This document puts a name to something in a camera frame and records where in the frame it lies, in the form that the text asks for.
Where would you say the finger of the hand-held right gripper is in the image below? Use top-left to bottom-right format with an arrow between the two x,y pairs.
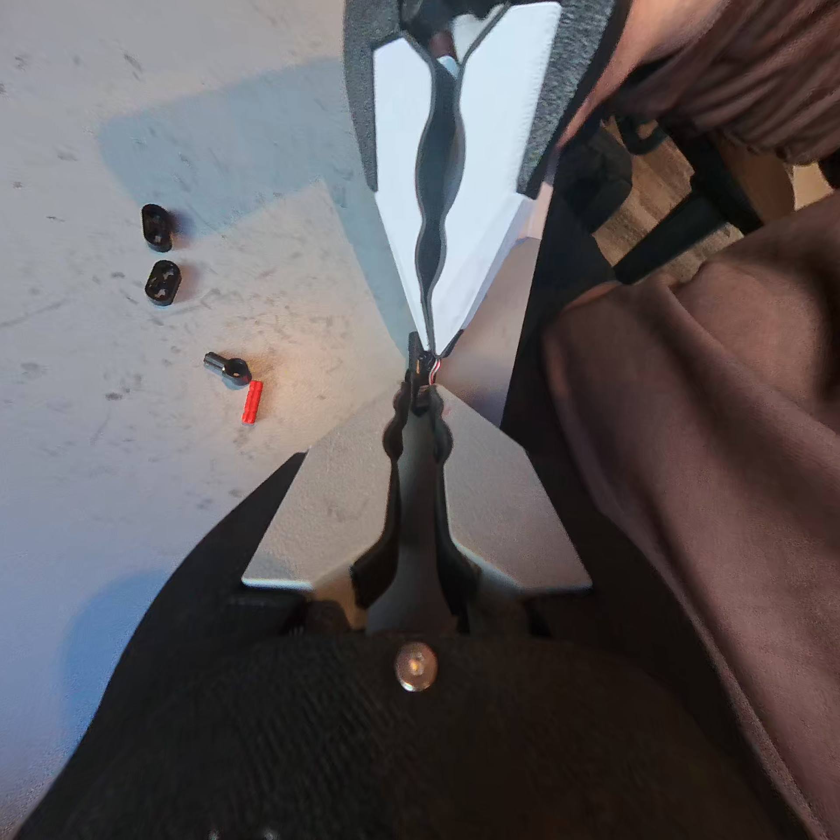
430,2 -> 564,357
371,31 -> 439,352

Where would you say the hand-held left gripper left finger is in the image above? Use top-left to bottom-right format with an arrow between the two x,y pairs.
241,384 -> 413,610

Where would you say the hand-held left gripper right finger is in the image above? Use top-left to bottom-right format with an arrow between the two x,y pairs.
428,384 -> 595,618

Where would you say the black long panel piece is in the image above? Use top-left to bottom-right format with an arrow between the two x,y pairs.
402,331 -> 442,416

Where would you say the black pin connector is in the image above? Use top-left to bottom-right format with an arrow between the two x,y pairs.
203,351 -> 253,390

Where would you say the black small connector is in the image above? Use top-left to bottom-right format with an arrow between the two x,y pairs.
144,259 -> 182,308
140,203 -> 175,253

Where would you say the person's right forearm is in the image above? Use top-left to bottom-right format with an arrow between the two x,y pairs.
558,0 -> 840,165

